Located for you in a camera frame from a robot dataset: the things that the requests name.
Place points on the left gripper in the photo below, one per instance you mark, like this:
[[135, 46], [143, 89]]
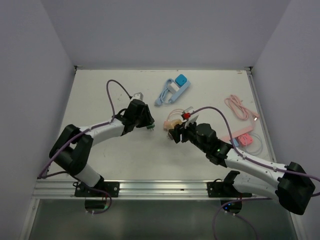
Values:
[[149, 119]]

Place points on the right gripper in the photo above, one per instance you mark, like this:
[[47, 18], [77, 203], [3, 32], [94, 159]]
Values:
[[179, 129]]

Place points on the green plug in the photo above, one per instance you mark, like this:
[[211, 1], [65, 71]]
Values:
[[150, 127]]

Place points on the beige cube socket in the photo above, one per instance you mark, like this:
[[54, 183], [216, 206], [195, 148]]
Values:
[[173, 123]]

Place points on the pink charger plug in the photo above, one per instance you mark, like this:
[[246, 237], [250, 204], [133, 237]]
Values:
[[166, 125]]

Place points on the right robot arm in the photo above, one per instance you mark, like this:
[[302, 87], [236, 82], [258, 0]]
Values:
[[289, 185]]

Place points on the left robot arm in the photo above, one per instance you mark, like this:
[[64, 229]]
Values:
[[72, 149]]

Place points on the brown plug adapter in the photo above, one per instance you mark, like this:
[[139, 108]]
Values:
[[169, 136]]

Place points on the white charger plug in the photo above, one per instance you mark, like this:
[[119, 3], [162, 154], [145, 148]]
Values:
[[173, 88]]

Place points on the light blue small plug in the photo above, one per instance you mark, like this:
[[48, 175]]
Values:
[[235, 142]]

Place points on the light blue power strip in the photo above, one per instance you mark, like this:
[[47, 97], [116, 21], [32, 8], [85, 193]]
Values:
[[166, 97]]

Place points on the blue square charger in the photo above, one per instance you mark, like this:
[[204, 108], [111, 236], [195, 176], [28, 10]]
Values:
[[180, 80]]

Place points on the pink power strip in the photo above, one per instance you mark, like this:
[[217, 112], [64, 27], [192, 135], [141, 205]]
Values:
[[237, 134]]

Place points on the pink square charger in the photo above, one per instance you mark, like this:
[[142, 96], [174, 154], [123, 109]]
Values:
[[245, 140]]

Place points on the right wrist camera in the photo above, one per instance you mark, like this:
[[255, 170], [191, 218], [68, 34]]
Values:
[[189, 116]]

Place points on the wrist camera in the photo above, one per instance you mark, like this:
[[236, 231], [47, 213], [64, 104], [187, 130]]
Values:
[[189, 116], [137, 96]]

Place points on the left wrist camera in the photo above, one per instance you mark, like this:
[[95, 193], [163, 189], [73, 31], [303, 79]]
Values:
[[137, 96]]

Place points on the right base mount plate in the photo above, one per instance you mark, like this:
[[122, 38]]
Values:
[[220, 189]]

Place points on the base mount plate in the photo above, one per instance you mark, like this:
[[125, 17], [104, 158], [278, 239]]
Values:
[[112, 188], [220, 189]]

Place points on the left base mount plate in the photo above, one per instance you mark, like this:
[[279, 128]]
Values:
[[112, 188]]

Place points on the aluminium front rail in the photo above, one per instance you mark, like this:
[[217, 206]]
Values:
[[134, 190]]

